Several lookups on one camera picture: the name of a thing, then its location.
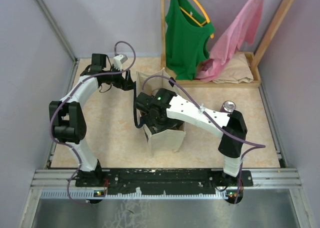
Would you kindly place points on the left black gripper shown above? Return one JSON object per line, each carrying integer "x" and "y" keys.
{"x": 127, "y": 84}

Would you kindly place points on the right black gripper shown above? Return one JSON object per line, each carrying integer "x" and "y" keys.
{"x": 171, "y": 124}

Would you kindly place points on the beige canvas tote bag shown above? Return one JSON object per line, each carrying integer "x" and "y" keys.
{"x": 168, "y": 139}

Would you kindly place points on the purple Fanta can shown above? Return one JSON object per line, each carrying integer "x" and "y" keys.
{"x": 228, "y": 106}

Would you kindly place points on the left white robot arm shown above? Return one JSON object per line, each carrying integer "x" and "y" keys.
{"x": 67, "y": 122}

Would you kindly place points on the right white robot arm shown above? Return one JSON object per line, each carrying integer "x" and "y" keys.
{"x": 167, "y": 110}

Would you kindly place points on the green tank top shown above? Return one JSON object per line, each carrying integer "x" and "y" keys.
{"x": 185, "y": 40}

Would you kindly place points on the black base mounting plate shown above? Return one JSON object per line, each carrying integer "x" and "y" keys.
{"x": 191, "y": 181}

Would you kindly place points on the folded beige cloth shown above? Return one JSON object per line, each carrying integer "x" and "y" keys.
{"x": 237, "y": 71}

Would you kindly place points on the yellow clothes hanger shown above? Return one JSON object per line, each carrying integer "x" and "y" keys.
{"x": 197, "y": 10}

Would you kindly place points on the wooden clothes rack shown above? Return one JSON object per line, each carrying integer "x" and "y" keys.
{"x": 253, "y": 58}

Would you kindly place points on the pink shirt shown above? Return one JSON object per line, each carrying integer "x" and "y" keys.
{"x": 242, "y": 29}

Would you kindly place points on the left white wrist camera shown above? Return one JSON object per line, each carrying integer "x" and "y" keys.
{"x": 118, "y": 61}

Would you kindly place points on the aluminium frame rail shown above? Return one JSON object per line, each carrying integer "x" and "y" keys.
{"x": 60, "y": 184}

